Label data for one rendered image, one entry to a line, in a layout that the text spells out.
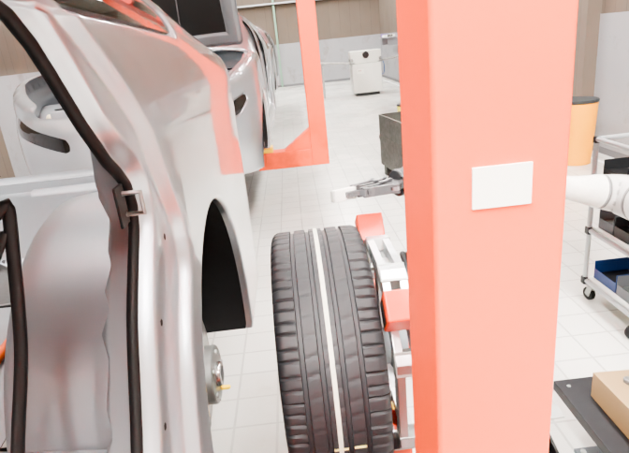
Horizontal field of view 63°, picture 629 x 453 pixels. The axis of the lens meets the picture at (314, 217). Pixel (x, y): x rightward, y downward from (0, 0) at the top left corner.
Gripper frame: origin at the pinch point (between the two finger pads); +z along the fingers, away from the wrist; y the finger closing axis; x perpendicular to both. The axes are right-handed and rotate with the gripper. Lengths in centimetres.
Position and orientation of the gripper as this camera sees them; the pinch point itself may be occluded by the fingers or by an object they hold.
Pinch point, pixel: (343, 194)
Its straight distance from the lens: 130.7
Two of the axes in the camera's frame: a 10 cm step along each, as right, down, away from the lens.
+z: -8.8, 2.0, -4.3
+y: -4.6, -1.7, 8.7
